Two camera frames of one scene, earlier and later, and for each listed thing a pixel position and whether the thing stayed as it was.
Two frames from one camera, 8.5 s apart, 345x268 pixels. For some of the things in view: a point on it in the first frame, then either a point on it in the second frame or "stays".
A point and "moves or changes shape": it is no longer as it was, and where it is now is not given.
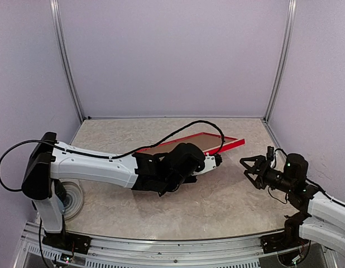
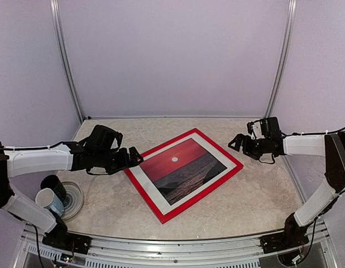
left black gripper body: x=175 y=185 → x=111 y=163
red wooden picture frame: x=210 y=143 moves or changes shape
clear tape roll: x=74 y=202 stays
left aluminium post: x=55 y=7 stays
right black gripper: x=261 y=162 → x=246 y=148
